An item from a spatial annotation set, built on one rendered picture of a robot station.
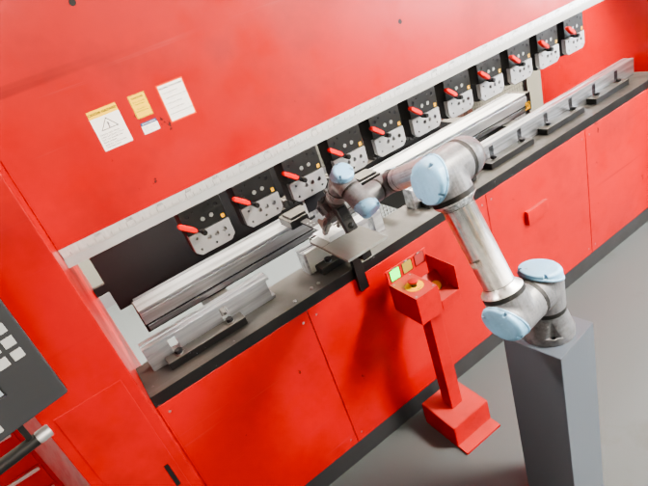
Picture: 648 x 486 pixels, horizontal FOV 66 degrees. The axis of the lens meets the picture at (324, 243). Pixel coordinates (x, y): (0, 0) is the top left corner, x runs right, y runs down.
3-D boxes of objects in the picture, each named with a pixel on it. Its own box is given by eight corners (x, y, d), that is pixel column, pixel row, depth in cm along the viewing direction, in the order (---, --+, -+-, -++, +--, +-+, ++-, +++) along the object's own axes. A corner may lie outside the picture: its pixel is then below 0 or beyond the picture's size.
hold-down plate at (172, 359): (172, 370, 167) (168, 364, 165) (168, 364, 171) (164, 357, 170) (248, 323, 178) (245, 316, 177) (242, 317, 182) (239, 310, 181)
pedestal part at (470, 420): (468, 455, 205) (463, 436, 200) (426, 421, 226) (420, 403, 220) (500, 426, 212) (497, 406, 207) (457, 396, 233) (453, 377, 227)
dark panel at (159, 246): (121, 310, 211) (66, 221, 191) (120, 309, 213) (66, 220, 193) (331, 194, 253) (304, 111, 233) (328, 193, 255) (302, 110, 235)
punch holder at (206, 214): (198, 257, 166) (176, 214, 158) (190, 251, 173) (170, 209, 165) (236, 236, 171) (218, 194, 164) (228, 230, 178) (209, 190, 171)
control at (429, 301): (422, 325, 182) (412, 285, 173) (395, 310, 195) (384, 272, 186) (461, 297, 189) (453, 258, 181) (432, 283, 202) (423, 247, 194)
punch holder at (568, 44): (566, 56, 240) (563, 20, 233) (551, 57, 247) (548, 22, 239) (584, 45, 246) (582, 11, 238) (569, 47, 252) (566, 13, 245)
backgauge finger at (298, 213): (310, 239, 196) (307, 228, 194) (281, 225, 217) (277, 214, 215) (335, 225, 200) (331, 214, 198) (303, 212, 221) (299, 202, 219)
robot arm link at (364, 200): (391, 194, 159) (367, 172, 163) (366, 210, 154) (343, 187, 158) (385, 208, 166) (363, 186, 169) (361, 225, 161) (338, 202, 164)
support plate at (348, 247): (348, 262, 170) (347, 260, 170) (310, 243, 192) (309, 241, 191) (388, 238, 177) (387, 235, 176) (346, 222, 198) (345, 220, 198)
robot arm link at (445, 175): (558, 315, 131) (466, 132, 124) (526, 349, 125) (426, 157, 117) (522, 314, 142) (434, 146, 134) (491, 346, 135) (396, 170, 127)
